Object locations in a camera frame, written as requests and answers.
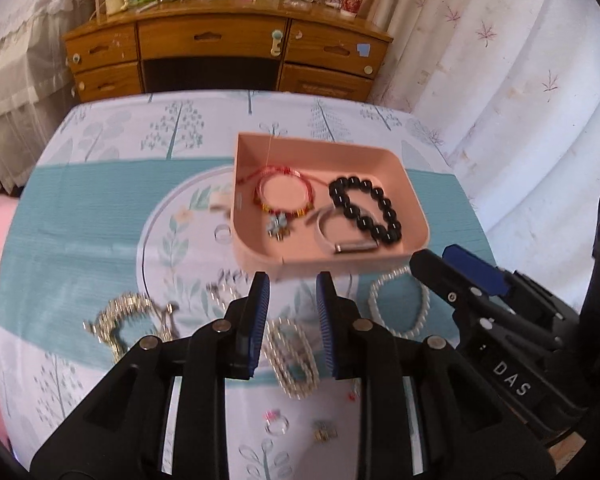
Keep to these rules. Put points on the tree print tablecloth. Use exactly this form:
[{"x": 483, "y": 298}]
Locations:
[{"x": 80, "y": 210}]

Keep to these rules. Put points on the silver bangle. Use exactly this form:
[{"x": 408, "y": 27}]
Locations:
[{"x": 355, "y": 248}]

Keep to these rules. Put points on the green hook on drawer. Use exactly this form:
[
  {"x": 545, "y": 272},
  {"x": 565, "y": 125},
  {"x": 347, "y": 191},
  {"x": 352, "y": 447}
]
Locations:
[{"x": 277, "y": 42}]

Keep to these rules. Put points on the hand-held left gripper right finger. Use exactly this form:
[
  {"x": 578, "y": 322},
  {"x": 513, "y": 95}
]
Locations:
[{"x": 326, "y": 330}]

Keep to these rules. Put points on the blue charm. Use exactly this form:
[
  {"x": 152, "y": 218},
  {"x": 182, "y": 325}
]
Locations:
[{"x": 279, "y": 227}]

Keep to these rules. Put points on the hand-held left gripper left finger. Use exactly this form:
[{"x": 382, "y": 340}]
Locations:
[{"x": 258, "y": 320}]

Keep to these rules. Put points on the cream mug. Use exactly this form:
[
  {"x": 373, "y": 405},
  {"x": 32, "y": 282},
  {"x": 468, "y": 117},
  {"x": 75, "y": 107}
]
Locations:
[{"x": 114, "y": 4}]

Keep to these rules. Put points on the white lace cover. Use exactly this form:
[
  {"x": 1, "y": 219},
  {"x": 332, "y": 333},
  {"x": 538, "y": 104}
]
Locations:
[{"x": 20, "y": 60}]

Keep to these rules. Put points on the wooden desk with drawers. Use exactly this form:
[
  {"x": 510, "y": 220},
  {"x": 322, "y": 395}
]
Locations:
[{"x": 220, "y": 35}]

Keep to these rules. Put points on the white leaf print curtain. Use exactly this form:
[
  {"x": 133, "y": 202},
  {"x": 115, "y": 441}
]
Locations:
[{"x": 505, "y": 85}]

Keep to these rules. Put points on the small gold earring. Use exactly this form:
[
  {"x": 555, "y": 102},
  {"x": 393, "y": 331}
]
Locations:
[{"x": 324, "y": 431}]

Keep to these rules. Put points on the pink plastic tray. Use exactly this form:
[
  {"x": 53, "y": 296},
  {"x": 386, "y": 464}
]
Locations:
[{"x": 290, "y": 200}]

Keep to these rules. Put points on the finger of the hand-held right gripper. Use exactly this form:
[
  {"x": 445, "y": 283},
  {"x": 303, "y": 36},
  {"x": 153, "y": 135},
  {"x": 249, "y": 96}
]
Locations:
[
  {"x": 432, "y": 272},
  {"x": 475, "y": 267}
]

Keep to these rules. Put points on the small white ornament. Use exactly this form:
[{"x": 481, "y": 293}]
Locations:
[{"x": 220, "y": 199}]

